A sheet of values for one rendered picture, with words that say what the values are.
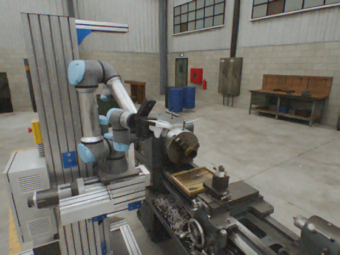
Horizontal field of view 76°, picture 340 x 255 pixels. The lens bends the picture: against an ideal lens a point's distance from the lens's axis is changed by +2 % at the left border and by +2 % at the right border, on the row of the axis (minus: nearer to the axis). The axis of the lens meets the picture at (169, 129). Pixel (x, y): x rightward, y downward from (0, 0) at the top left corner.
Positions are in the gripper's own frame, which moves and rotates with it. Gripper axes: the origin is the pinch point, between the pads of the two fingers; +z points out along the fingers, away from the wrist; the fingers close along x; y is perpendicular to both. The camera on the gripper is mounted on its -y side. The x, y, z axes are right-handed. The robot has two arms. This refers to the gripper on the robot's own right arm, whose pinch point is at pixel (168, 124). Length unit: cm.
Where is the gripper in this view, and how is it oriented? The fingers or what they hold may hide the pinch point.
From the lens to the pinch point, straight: 78.5
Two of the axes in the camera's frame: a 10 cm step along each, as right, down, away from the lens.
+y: -0.9, 9.8, 1.9
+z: 7.4, 2.0, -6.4
